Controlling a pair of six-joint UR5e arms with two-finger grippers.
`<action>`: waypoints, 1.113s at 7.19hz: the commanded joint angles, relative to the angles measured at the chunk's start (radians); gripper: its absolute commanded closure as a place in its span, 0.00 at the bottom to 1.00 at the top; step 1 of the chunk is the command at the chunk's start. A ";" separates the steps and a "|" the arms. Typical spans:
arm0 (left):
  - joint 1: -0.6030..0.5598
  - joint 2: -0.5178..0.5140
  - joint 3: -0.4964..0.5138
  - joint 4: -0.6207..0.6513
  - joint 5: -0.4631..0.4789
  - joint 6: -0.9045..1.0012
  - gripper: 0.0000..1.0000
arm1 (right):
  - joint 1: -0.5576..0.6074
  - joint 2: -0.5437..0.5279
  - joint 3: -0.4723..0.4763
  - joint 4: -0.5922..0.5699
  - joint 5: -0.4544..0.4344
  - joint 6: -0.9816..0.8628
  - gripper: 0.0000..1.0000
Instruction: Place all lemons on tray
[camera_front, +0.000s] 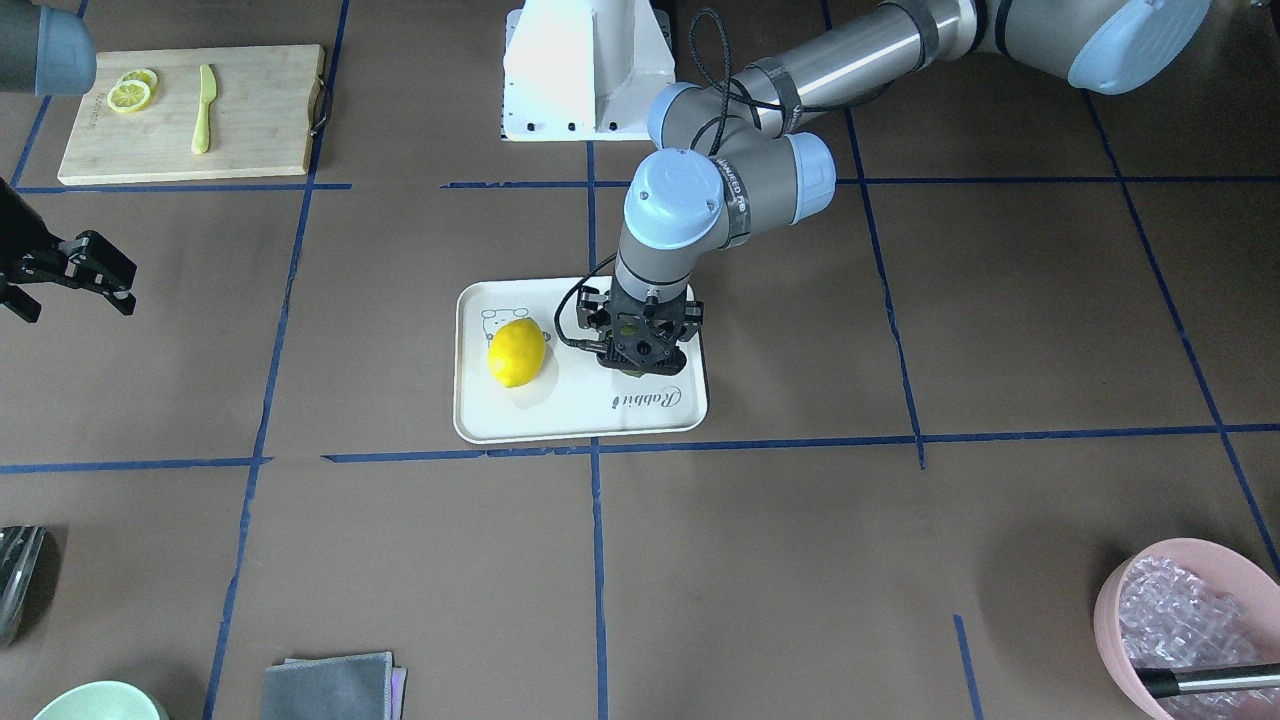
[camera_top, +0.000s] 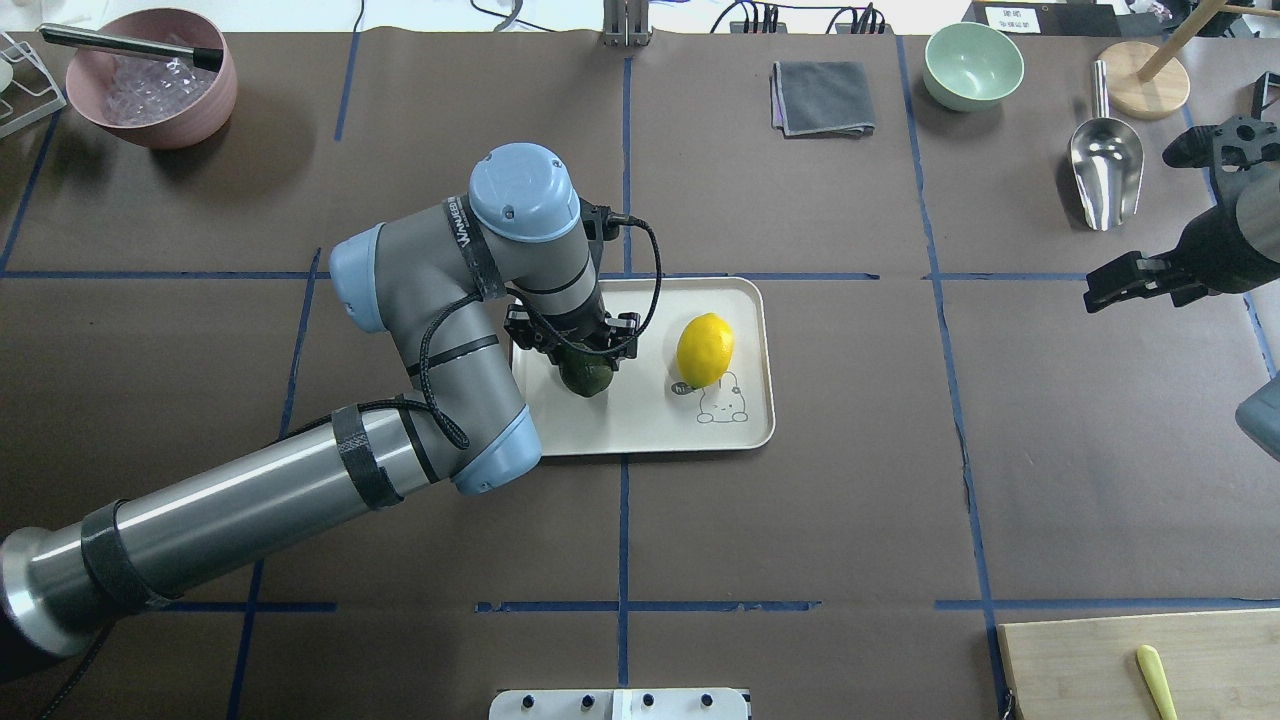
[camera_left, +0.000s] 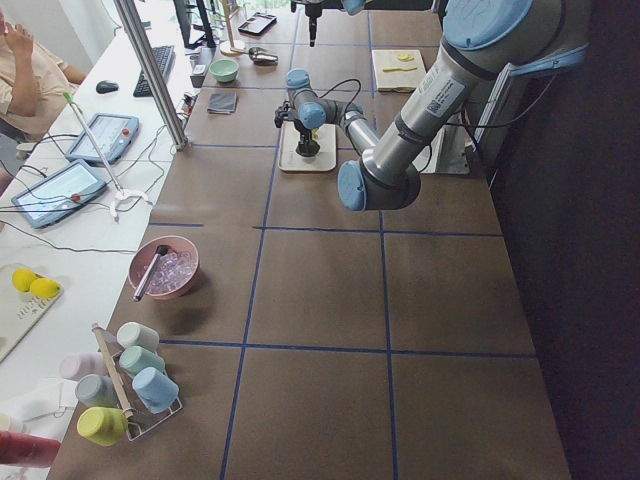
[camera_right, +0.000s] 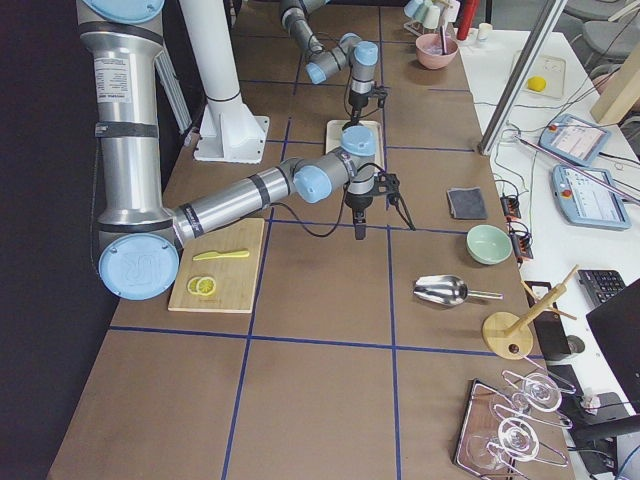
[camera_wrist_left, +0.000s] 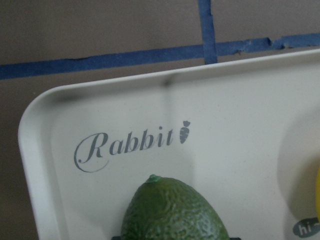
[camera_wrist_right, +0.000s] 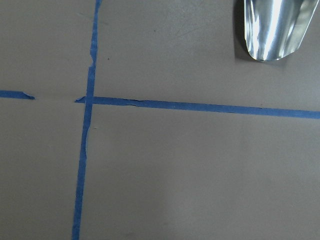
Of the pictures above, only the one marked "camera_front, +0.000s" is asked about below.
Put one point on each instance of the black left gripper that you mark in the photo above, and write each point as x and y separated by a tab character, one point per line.
692	314

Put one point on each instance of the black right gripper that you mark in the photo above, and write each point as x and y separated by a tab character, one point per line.
22	232

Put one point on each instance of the yellow lemon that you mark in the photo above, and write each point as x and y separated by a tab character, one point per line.
517	353

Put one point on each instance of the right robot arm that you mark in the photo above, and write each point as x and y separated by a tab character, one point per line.
49	52

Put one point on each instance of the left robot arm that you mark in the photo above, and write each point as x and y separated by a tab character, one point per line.
732	158

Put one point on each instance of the cream rabbit tray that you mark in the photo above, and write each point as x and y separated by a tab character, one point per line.
572	396

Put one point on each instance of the black framed tray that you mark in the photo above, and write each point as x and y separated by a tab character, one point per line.
20	550

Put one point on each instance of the lemon slice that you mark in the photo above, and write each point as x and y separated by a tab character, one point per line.
143	75
129	95

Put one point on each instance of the yellow plastic knife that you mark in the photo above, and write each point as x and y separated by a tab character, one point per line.
207	94

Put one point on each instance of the wooden cutting board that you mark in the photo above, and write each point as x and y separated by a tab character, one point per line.
261	122

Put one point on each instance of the light green bowl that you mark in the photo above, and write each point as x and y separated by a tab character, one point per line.
103	700

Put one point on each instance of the grey folded cloth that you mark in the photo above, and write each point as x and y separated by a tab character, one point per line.
365	686

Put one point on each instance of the bubble wrap in bowl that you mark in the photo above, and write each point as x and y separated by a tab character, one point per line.
1170	617

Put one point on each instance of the pink bowl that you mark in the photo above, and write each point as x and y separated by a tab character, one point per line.
1226	571

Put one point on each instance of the left arm camera bracket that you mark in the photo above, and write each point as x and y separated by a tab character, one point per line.
620	353

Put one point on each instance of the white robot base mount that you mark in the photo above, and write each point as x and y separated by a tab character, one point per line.
577	71

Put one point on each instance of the black handled tool in bowl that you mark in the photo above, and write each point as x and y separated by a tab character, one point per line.
1163	682

